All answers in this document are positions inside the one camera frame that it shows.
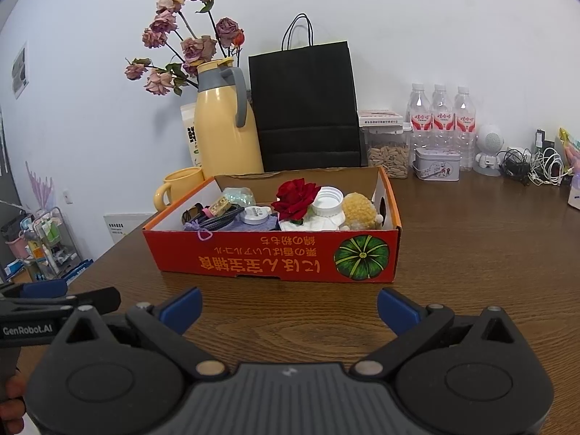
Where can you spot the large white jar lid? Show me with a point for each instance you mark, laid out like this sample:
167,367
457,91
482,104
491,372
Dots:
327,199

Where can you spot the yellow mug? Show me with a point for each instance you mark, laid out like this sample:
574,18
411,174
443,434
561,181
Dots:
181,183

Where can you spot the white metal tin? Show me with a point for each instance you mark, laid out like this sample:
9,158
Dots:
437,167

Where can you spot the dark cabinet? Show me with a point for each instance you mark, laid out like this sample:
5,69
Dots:
3,145

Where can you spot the flat white box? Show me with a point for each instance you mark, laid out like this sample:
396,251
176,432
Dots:
379,118

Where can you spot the metal rolling cart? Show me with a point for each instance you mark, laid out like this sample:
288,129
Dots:
50,235

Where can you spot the purple fabric pouch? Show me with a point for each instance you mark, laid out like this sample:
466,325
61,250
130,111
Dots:
267,223

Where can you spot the yellow thermos jug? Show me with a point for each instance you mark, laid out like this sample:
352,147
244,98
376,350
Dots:
226,136

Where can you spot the white robot figure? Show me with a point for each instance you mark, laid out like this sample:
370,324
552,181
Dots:
489,138

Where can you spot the purple feather wall decal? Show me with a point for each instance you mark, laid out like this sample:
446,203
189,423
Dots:
40,188

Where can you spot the white cloth bag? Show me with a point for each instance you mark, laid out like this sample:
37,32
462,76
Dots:
312,224

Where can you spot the small black charger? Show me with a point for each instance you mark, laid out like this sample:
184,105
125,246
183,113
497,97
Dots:
543,139

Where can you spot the black paper bag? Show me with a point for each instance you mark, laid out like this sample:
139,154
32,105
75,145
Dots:
303,108

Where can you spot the person's left hand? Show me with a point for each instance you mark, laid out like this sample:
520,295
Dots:
11,403

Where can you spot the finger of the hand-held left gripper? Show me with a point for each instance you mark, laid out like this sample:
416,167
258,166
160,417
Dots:
102,300
43,289

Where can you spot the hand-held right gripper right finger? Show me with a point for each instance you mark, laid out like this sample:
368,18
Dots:
396,310

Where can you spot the red artificial rose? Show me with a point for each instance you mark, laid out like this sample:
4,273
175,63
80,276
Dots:
294,197

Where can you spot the plush sheep toy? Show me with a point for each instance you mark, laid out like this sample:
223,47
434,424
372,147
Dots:
358,210

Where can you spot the wall poster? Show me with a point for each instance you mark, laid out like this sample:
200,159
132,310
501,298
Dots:
20,70

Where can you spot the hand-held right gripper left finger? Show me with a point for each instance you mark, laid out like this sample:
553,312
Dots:
183,308

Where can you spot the yellow green snack packet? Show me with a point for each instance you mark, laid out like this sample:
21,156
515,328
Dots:
571,140

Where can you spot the white tissue box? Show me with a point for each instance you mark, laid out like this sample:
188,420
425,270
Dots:
574,185

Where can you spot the clear nut container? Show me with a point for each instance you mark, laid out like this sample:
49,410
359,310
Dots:
387,156

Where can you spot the iridescent plastic wrap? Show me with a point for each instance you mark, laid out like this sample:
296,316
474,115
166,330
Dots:
240,197

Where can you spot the small wooden block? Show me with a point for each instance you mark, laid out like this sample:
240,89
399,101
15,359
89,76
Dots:
222,205

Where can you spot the red cardboard box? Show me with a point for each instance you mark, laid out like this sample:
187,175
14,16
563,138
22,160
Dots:
272,253

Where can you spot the white milk carton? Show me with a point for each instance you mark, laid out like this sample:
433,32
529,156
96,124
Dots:
190,136

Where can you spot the white wall socket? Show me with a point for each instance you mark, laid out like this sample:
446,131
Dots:
67,196

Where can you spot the dried rose bouquet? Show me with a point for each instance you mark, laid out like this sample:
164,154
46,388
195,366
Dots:
197,50

